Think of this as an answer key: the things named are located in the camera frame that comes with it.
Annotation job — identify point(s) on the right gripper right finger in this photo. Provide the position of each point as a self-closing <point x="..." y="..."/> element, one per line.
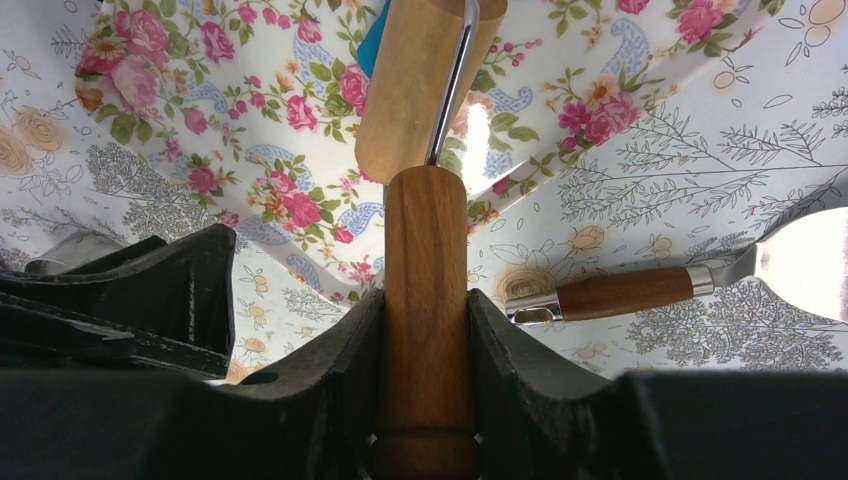
<point x="541" y="416"/>

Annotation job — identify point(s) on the metal scraper wooden handle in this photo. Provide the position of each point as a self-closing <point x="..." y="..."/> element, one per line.
<point x="804" y="263"/>

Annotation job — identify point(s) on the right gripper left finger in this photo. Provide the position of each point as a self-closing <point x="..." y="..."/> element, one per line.
<point x="306" y="416"/>

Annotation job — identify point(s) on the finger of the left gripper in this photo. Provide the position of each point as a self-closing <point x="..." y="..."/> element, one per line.
<point x="152" y="304"/>

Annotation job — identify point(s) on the floral cutting board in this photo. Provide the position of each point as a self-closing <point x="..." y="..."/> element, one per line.
<point x="254" y="107"/>

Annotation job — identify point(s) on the wooden rolling pin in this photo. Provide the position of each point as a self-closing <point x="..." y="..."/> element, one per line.
<point x="427" y="58"/>

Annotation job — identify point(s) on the blue dough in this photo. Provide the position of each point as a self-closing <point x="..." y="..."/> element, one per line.
<point x="367" y="51"/>

